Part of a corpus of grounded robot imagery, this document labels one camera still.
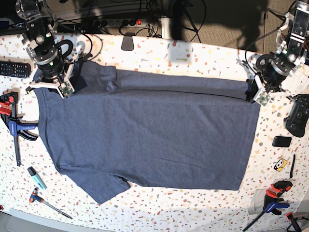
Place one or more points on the small black case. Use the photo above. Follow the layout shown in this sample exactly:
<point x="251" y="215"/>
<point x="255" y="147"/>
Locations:
<point x="281" y="141"/>

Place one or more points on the blue grey T-shirt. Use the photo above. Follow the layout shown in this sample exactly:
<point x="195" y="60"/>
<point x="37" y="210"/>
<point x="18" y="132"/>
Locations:
<point x="121" y="127"/>

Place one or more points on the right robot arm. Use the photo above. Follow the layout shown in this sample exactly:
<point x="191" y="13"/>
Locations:
<point x="39" y="41"/>

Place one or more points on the teal highlighter pen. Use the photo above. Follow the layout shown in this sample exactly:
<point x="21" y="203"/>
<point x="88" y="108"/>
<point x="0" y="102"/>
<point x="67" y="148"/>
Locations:
<point x="37" y="179"/>

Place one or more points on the black game controller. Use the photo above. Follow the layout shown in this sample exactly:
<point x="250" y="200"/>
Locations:
<point x="297" y="119"/>

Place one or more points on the white power strip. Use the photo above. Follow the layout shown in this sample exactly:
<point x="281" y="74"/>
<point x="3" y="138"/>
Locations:
<point x="114" y="23"/>

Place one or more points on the orange T-handle hex key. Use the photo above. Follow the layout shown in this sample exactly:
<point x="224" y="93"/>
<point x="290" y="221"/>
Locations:
<point x="36" y="198"/>

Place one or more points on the patterned terrazzo table cloth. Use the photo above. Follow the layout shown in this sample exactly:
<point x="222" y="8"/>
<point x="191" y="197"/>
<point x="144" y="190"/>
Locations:
<point x="145" y="209"/>

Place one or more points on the black TV remote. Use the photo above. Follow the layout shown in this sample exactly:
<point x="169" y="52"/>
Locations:
<point x="15" y="69"/>

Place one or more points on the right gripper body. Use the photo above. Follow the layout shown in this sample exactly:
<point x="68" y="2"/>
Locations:
<point x="55" y="77"/>

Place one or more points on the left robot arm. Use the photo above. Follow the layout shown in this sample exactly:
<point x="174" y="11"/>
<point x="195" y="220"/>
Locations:
<point x="270" y="70"/>

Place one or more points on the red black bar clamp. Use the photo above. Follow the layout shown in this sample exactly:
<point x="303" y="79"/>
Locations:
<point x="273" y="200"/>

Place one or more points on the dark grey table clip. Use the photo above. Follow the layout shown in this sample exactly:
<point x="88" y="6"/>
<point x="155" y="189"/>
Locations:
<point x="127" y="42"/>

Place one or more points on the yellow face sticker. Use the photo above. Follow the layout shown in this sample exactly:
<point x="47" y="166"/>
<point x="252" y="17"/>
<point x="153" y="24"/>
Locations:
<point x="279" y="166"/>

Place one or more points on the blue black bar clamp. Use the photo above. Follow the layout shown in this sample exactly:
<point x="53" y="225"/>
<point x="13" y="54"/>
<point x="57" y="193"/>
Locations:
<point x="8" y="114"/>

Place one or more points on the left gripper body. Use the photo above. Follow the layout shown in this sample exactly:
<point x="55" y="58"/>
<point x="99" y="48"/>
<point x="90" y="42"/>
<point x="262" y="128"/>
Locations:
<point x="262" y="92"/>

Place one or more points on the white table leg post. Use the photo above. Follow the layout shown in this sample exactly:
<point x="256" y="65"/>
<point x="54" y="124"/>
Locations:
<point x="166" y="28"/>

